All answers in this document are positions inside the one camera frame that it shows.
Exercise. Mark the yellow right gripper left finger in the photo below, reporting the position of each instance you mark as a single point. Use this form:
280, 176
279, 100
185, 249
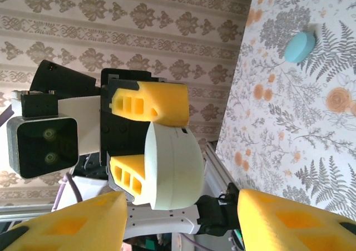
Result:
83, 226

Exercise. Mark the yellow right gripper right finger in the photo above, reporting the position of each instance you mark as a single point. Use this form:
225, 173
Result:
278, 226

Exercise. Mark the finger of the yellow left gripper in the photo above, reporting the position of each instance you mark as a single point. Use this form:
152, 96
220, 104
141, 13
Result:
167, 100
139, 164

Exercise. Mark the white earbud charging case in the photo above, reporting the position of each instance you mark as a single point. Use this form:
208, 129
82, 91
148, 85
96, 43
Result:
175, 164

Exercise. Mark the blue earbud charging case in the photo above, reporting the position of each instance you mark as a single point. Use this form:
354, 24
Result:
300, 47

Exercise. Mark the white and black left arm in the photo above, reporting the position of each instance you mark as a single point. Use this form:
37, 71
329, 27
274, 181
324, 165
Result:
167, 220

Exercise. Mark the floral patterned table covering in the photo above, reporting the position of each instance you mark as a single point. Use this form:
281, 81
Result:
278, 123

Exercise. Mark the aluminium side rail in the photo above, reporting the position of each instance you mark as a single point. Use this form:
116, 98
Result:
217, 167

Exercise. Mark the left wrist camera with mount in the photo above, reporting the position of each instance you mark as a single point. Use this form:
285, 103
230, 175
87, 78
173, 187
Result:
44, 148

